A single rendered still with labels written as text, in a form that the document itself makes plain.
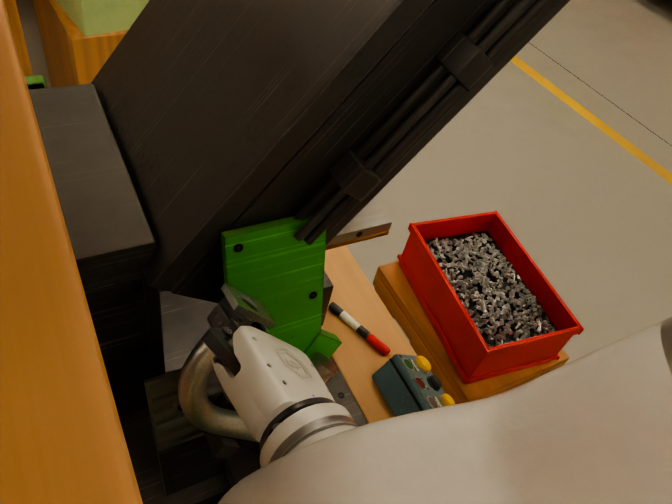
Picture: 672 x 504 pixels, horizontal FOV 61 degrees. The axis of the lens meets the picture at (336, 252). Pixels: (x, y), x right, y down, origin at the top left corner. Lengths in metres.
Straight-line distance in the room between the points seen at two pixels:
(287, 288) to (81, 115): 0.34
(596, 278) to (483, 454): 2.45
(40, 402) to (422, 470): 0.21
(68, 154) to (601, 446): 0.61
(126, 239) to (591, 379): 0.46
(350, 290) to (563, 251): 1.85
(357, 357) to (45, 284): 0.79
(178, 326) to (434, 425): 0.68
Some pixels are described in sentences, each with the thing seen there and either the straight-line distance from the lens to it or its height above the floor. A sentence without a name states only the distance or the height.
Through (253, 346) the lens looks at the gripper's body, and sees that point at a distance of 0.50.
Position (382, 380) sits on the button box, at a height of 0.92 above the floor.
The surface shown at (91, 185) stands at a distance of 0.68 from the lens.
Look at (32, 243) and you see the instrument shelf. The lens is 0.21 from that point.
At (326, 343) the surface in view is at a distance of 0.72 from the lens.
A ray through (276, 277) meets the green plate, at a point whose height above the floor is 1.21.
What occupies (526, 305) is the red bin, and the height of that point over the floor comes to 0.88.
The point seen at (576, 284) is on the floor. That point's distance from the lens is 2.67.
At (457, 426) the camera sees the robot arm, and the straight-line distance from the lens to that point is 0.33.
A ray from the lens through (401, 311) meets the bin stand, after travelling 1.20.
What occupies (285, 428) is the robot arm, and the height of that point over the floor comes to 1.27.
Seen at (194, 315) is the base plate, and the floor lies 0.90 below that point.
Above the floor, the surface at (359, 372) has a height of 0.90.
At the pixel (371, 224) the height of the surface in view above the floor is 1.13.
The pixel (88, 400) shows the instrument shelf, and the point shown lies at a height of 1.54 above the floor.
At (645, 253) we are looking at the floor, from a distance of 3.04.
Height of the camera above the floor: 1.69
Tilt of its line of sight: 46 degrees down
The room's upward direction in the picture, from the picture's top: 15 degrees clockwise
